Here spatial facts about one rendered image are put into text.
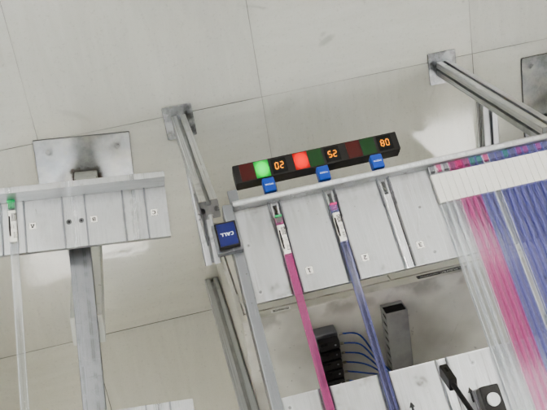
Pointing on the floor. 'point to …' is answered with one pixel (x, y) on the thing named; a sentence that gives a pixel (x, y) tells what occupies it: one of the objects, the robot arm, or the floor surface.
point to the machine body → (397, 290)
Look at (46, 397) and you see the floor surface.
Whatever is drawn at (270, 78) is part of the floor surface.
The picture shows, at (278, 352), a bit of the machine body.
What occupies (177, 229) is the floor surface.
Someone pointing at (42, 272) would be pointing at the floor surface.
